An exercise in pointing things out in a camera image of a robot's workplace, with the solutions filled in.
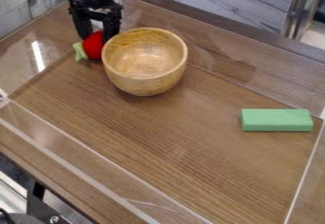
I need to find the clear acrylic corner bracket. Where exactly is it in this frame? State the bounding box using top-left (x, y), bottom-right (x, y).
top-left (89, 0), bottom-right (124, 28)

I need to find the green rectangular block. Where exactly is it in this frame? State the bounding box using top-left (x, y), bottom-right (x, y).
top-left (240, 109), bottom-right (313, 132)

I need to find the black cable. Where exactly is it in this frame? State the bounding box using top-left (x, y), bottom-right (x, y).
top-left (0, 207), bottom-right (18, 224)

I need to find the metal table leg background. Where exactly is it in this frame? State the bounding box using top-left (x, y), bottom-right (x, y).
top-left (284, 0), bottom-right (320, 41)

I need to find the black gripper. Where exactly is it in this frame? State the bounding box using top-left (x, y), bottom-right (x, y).
top-left (69, 0), bottom-right (124, 42)

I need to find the black table leg bracket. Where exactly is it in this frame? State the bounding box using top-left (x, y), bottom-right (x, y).
top-left (27, 182), bottom-right (71, 224)

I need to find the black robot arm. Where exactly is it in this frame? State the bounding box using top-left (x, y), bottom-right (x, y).
top-left (69, 0), bottom-right (124, 42)

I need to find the red plush fruit green stem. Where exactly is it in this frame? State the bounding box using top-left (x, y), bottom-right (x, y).
top-left (73, 30), bottom-right (105, 61)

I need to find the wooden bowl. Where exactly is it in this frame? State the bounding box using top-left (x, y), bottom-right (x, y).
top-left (102, 28), bottom-right (188, 96)

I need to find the clear acrylic tray wall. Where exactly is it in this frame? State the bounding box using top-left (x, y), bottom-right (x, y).
top-left (0, 90), bottom-right (213, 224)

